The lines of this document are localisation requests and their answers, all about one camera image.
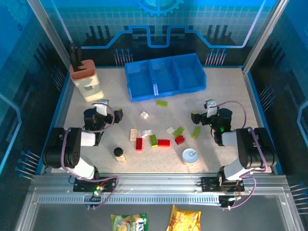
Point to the yellow snack bag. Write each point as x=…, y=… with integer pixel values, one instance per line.
x=184, y=219

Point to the small red lego brick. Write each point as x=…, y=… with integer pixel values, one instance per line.
x=179, y=139

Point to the green snack bag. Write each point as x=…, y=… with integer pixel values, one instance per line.
x=128, y=222

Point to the long red lego brick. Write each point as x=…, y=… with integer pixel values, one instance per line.
x=139, y=143

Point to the green lego brick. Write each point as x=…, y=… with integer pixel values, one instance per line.
x=162, y=103
x=196, y=132
x=178, y=132
x=153, y=140

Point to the spice jar black lid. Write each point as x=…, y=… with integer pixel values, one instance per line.
x=118, y=152

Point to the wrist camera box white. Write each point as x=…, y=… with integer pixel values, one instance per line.
x=211, y=107
x=102, y=108

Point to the cream knife block pink top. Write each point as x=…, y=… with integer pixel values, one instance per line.
x=87, y=81

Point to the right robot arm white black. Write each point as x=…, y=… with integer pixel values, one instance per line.
x=250, y=149

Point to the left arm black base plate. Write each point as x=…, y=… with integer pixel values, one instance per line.
x=81, y=186

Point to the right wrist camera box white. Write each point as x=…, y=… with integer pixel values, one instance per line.
x=211, y=107

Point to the aluminium front rail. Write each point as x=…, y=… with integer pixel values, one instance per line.
x=156, y=180

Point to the small circuit board with LEDs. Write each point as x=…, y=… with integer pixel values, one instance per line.
x=232, y=199
x=96, y=193

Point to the long white lego brick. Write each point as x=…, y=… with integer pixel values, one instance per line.
x=133, y=134

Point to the silver tin can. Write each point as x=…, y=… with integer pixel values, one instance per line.
x=190, y=155

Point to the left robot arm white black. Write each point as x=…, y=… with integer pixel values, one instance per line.
x=60, y=154

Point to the small white lego brick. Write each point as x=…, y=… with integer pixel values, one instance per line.
x=144, y=115

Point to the clear lego brick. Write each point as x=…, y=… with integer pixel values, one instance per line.
x=146, y=133

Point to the aluminium frame post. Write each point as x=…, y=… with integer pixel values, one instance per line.
x=264, y=36
x=48, y=31

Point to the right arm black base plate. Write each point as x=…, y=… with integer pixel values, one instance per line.
x=209, y=184

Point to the blue table edge trim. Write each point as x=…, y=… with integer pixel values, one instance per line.
x=251, y=84
x=58, y=108

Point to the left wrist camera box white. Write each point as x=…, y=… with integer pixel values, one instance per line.
x=102, y=108

